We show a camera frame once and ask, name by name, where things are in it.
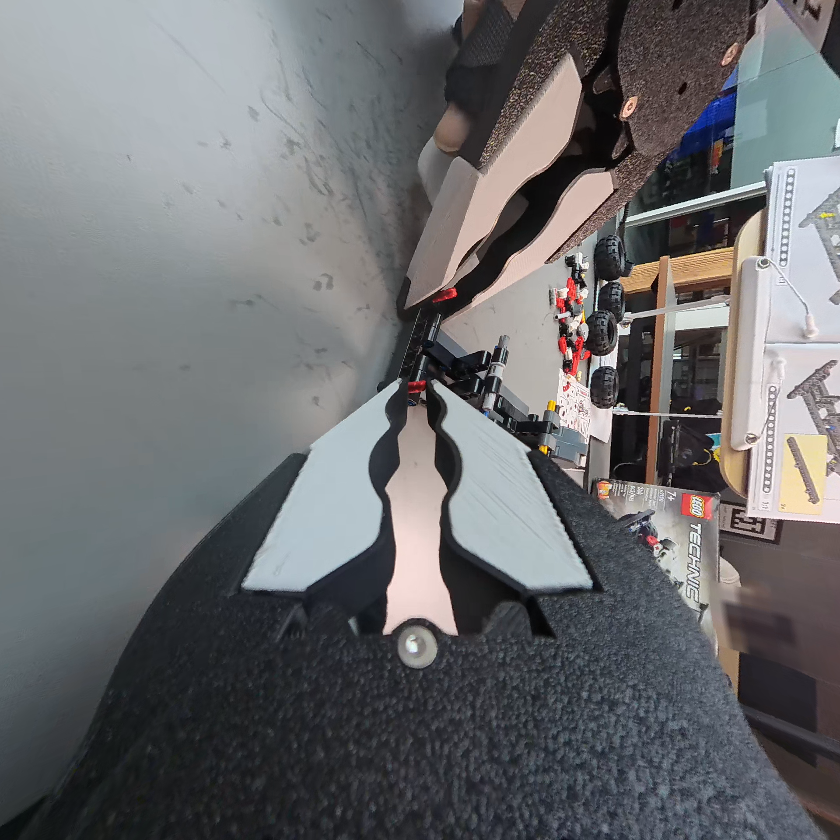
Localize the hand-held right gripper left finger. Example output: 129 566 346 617
241 379 404 634

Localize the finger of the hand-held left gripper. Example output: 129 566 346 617
456 167 620 309
400 54 586 311

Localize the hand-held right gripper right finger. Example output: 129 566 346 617
427 379 596 634

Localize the long black toy beam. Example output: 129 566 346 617
395 308 442 395

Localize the partly built toy chassis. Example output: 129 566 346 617
377 287 592 470

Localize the grey desk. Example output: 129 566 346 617
0 0 614 821

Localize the person's left hand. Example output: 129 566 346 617
433 0 519 156

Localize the pile of red white pieces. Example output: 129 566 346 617
548 252 595 378

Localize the toy sticker sheet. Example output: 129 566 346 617
556 369 613 442

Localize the toy set box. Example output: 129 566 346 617
591 478 723 657

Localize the black backpack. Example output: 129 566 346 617
658 419 715 494

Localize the black white marker tag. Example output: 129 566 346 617
718 504 783 547

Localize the white book stand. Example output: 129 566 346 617
591 209 783 500

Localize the open instruction booklet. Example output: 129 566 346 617
748 157 840 522

